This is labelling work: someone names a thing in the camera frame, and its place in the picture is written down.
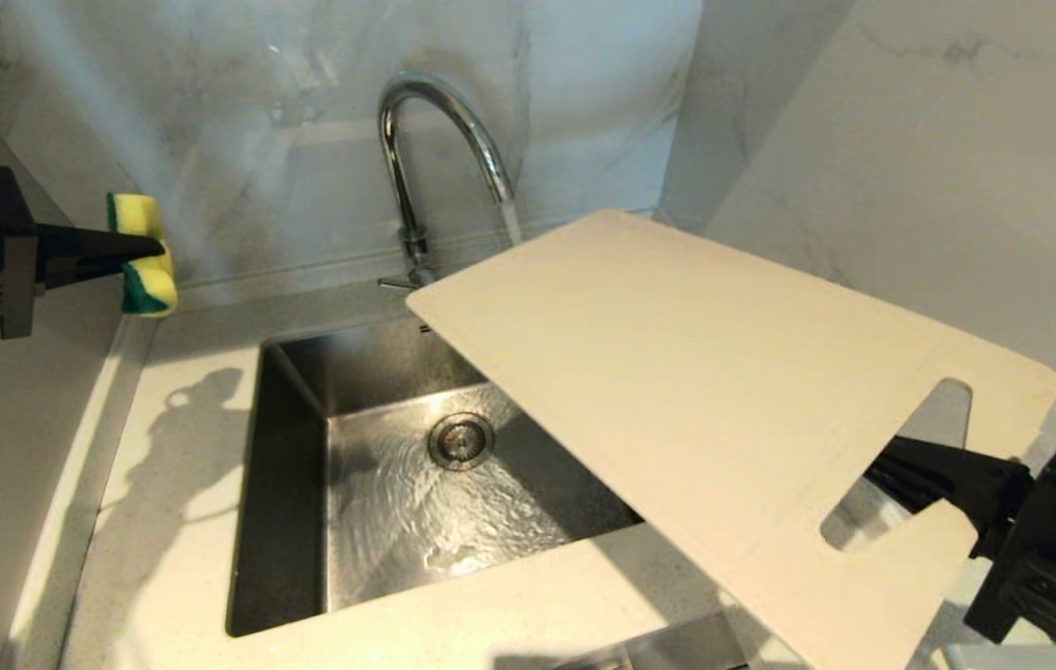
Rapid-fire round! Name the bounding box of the pale beige cutting board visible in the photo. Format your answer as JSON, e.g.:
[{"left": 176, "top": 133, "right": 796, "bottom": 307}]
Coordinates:
[{"left": 406, "top": 209, "right": 1056, "bottom": 670}]

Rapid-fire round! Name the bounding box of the round metal sink drain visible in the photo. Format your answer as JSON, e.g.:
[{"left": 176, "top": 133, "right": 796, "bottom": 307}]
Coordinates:
[{"left": 426, "top": 411, "right": 497, "bottom": 473}]

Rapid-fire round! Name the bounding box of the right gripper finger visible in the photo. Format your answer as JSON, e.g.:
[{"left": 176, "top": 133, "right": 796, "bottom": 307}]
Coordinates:
[{"left": 864, "top": 435, "right": 1035, "bottom": 561}]

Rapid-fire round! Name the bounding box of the stainless steel sink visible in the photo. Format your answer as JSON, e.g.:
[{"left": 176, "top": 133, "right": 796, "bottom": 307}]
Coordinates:
[{"left": 225, "top": 315, "right": 646, "bottom": 639}]

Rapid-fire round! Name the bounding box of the chrome gooseneck faucet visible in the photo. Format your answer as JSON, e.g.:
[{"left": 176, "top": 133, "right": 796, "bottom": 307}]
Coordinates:
[{"left": 376, "top": 73, "right": 525, "bottom": 292}]

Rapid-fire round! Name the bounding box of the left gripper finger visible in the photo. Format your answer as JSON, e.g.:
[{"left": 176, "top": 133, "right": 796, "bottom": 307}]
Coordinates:
[
  {"left": 36, "top": 258, "right": 130, "bottom": 291},
  {"left": 34, "top": 223, "right": 167, "bottom": 259}
]

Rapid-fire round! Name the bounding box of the yellow and green sponge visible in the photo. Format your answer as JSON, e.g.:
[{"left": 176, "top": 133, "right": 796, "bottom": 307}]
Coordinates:
[{"left": 105, "top": 193, "right": 179, "bottom": 319}]

